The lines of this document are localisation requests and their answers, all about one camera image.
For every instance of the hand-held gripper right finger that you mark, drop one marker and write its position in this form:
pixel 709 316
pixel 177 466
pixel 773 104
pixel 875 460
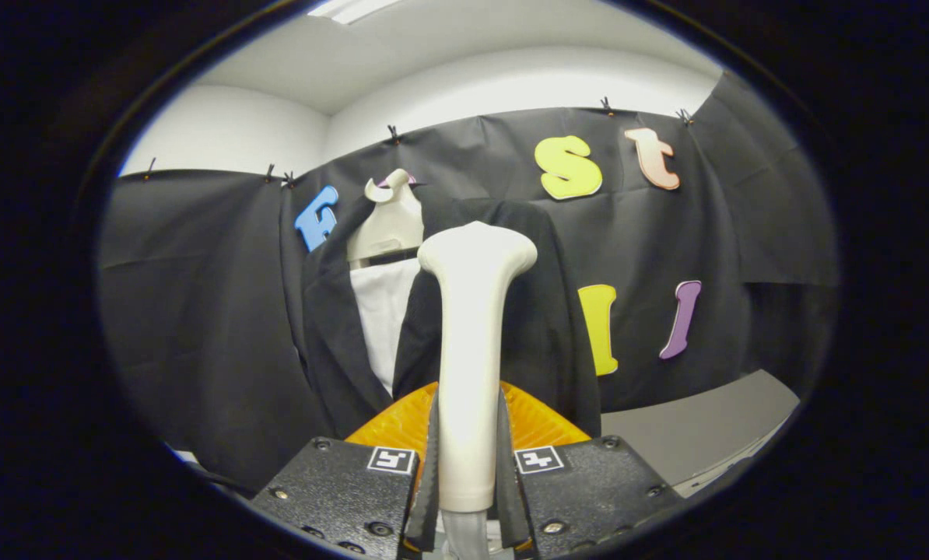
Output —
pixel 589 490

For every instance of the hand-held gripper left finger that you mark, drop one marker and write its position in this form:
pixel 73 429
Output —
pixel 340 498

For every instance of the black suit jacket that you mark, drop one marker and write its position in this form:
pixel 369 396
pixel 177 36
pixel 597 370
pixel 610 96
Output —
pixel 542 327

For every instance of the white shirt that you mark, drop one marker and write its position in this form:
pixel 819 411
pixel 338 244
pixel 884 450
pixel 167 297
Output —
pixel 383 311

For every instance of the grey cabinet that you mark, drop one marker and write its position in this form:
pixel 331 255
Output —
pixel 698 428

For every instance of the black backdrop cloth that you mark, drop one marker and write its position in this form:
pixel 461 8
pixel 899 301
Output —
pixel 200 311
pixel 783 218

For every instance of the cream plastic hanger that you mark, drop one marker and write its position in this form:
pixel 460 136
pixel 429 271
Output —
pixel 390 225

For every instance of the row of black cloth clips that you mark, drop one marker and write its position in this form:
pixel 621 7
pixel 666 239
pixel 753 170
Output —
pixel 393 134

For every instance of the ceiling light panel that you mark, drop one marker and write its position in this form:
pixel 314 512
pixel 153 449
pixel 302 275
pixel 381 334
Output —
pixel 352 9

